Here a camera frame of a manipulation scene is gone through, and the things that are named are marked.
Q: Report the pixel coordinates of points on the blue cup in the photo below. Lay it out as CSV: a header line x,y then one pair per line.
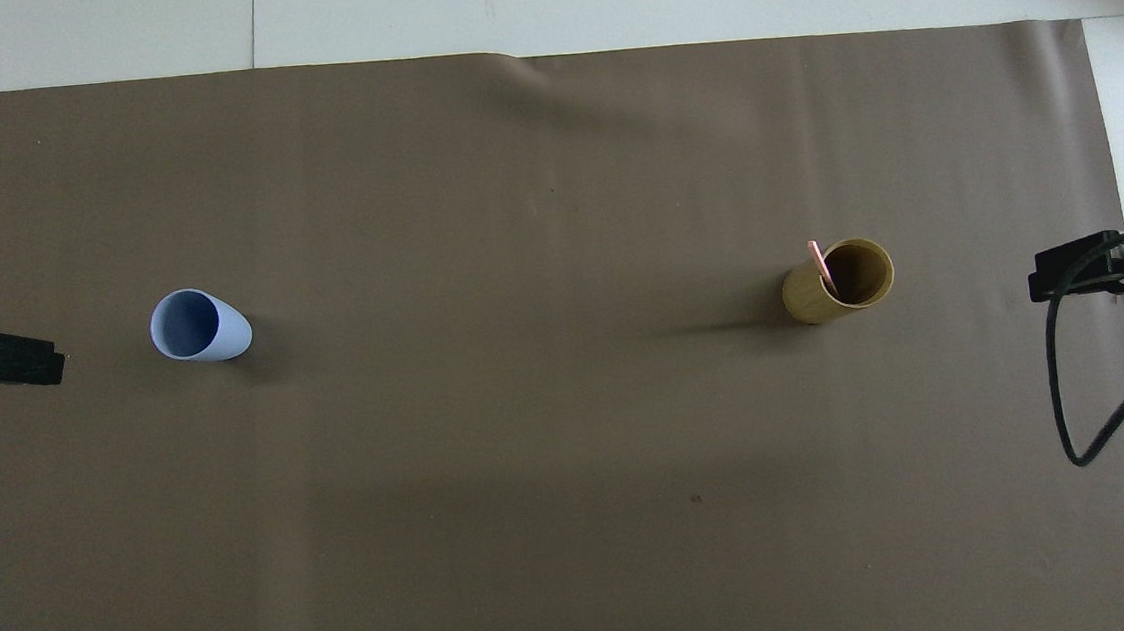
x,y
197,326

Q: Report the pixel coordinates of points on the yellow-brown cup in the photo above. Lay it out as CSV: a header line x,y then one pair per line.
x,y
845,283

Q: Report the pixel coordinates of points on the pink chopstick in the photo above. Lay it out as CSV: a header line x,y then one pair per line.
x,y
820,263

